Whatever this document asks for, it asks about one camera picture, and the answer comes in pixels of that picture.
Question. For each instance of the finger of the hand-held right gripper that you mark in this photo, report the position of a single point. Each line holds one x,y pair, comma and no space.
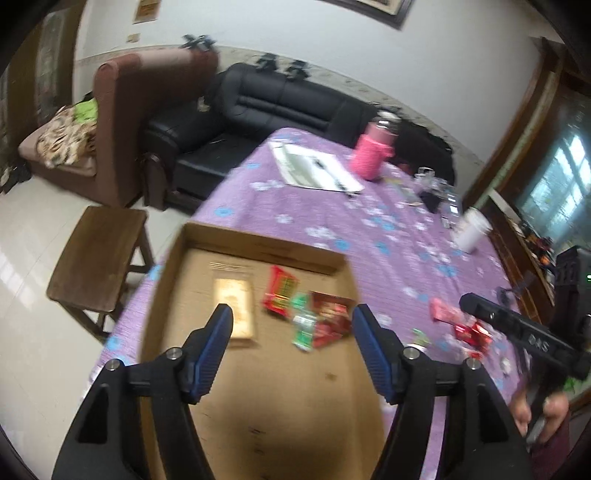
521,330

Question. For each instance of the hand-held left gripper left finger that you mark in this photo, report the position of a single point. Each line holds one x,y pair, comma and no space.
210,355

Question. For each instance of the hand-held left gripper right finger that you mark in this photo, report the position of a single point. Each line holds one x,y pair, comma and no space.
375,355

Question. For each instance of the shiny red snack packet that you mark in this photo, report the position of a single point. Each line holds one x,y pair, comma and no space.
482,337
464,332

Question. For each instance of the small green snack packet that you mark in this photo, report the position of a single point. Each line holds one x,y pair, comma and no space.
421,337

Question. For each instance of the beige snack packet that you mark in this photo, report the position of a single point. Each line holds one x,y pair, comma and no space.
240,304

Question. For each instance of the dark red snack packet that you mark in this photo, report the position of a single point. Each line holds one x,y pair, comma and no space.
330,314

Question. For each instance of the green white snack packet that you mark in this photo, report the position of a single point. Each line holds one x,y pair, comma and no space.
300,303
304,332

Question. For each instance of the pink snack packet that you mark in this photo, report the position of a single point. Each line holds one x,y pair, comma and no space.
444,310

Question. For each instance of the shallow cardboard box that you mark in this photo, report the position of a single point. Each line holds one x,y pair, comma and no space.
277,415

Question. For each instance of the red green striped snack packet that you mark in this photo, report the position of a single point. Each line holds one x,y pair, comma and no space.
279,290

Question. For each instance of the person's right forearm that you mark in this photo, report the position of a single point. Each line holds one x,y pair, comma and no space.
551,457

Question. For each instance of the person's right hand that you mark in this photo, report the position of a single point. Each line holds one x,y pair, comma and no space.
556,408

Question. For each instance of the small black gadget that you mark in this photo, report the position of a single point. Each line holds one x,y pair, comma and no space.
510,290

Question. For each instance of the white cup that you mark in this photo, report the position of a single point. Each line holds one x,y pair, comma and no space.
472,230

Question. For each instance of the purple floral tablecloth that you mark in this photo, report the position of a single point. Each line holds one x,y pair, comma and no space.
392,221

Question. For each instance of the wooden stool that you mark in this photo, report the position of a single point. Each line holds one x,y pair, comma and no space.
97,258

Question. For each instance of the black pouch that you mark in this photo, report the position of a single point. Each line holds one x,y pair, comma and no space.
433,201

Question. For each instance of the clear glass jar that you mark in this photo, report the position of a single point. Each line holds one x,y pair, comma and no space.
425,176

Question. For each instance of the white paper stack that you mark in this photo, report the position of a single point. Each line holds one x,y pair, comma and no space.
314,170

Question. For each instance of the pink sleeved bottle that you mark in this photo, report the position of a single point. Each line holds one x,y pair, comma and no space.
371,150

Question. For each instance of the brown armchair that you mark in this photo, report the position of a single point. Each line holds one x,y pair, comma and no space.
120,129

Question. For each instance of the black leather sofa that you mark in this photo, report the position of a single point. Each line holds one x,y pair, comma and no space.
258,106

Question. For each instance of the patterned blanket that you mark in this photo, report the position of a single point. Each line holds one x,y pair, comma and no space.
62,136

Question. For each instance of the green cloth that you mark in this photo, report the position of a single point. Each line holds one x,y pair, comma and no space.
87,110

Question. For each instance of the black device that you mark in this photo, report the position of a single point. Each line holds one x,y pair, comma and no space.
297,69
267,62
199,42

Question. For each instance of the wooden glass panel doors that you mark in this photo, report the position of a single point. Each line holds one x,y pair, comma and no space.
51,69

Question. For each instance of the framed painting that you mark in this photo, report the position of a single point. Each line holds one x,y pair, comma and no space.
374,7

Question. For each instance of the wooden door frame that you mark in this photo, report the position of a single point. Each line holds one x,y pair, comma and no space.
531,101

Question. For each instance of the yellow wall plaque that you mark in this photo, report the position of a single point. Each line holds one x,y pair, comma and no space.
147,10

